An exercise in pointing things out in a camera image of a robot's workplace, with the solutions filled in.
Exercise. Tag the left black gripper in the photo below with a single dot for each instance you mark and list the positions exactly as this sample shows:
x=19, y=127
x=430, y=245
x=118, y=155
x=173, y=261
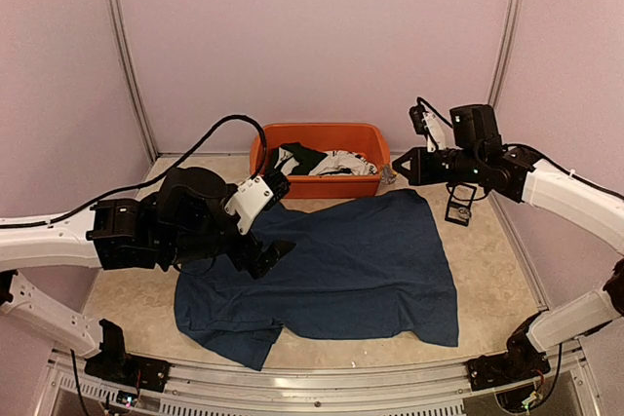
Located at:
x=244, y=258

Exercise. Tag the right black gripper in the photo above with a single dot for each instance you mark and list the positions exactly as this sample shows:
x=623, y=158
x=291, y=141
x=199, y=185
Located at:
x=420, y=175

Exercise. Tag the dark blue t-shirt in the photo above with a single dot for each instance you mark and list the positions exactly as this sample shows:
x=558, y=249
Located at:
x=367, y=269

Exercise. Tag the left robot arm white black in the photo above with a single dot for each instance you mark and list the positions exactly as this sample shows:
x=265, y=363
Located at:
x=194, y=215

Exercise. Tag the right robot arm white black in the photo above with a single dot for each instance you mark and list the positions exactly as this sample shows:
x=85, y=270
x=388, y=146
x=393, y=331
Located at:
x=467, y=149

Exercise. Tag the orange plastic tub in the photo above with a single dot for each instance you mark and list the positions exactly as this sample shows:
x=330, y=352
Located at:
x=364, y=139

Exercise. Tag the black square display box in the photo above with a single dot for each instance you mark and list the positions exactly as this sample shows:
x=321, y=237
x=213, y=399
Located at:
x=460, y=195

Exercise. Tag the black and white garment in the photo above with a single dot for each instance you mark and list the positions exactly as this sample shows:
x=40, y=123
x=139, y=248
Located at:
x=294, y=159

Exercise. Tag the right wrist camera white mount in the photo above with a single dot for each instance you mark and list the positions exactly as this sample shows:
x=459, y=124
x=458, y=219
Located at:
x=428, y=123

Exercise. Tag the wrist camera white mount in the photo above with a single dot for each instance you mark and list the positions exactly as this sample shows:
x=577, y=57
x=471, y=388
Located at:
x=255, y=195
x=428, y=123

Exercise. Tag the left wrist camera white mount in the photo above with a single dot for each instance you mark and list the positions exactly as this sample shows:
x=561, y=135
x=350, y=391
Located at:
x=255, y=195

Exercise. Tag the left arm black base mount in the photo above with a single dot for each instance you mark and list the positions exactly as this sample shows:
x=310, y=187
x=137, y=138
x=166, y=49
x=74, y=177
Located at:
x=136, y=371

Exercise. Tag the right aluminium corner post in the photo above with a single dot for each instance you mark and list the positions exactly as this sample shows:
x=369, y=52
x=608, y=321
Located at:
x=505, y=49

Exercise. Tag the aluminium corner post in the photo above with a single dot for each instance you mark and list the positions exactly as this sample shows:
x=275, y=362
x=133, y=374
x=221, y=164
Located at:
x=115, y=11
x=505, y=49

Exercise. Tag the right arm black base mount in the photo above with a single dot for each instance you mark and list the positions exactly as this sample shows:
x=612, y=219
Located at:
x=487, y=372

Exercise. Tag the left aluminium corner post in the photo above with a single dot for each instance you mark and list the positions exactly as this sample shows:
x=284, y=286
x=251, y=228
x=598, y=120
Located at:
x=115, y=11

